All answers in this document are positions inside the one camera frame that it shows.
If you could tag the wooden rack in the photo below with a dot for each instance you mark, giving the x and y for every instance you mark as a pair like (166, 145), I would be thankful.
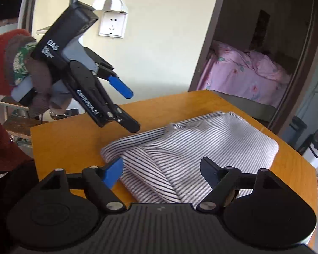
(18, 124)

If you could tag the person's red sweater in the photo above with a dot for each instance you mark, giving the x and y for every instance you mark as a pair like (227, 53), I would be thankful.
(5, 143)

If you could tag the person's left hand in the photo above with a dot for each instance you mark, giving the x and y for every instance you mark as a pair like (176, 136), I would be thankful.
(39, 76)

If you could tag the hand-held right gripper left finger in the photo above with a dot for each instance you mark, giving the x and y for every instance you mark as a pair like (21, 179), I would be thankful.
(111, 174)

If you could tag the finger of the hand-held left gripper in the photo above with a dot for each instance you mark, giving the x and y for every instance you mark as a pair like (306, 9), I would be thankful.
(127, 123)
(120, 86)

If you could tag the striped shirt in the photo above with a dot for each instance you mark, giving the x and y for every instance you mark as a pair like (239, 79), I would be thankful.
(201, 143)

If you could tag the pink floral bedding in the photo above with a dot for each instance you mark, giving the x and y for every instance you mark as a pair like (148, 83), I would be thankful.
(241, 71)

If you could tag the black metal rack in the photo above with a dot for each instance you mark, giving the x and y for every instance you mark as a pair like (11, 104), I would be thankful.
(314, 140)

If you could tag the dark brown door frame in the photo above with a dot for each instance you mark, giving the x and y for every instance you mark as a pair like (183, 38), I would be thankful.
(302, 58)

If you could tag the white wall socket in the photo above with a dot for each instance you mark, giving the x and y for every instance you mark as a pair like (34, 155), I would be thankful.
(112, 23)

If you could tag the person's left forearm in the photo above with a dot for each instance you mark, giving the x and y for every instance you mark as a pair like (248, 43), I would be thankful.
(0, 58)

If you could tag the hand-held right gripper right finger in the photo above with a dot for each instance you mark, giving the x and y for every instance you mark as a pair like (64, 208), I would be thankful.
(208, 171)

